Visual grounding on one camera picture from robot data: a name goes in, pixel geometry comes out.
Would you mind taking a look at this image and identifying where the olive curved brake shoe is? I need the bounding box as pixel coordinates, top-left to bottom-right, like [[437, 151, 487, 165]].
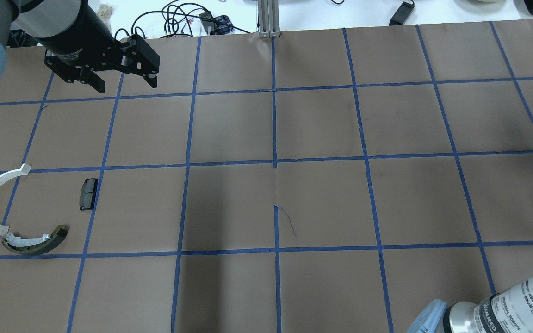
[[1, 225, 69, 256]]

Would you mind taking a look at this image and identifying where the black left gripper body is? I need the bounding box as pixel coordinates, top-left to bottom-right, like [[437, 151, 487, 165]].
[[38, 2, 160, 83]]

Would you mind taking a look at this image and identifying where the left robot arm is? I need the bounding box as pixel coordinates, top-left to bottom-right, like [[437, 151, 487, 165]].
[[0, 0, 160, 93]]

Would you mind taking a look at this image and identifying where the dark grey brake pad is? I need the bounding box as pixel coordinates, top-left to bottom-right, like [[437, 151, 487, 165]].
[[80, 179, 98, 211]]

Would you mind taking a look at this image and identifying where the aluminium frame post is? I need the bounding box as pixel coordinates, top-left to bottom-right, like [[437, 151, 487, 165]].
[[256, 0, 281, 38]]

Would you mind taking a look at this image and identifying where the black power adapter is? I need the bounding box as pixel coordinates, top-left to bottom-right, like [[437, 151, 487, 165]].
[[389, 0, 415, 26]]

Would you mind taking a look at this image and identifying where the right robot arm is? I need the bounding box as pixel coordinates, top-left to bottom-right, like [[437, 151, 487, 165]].
[[408, 276, 533, 333]]

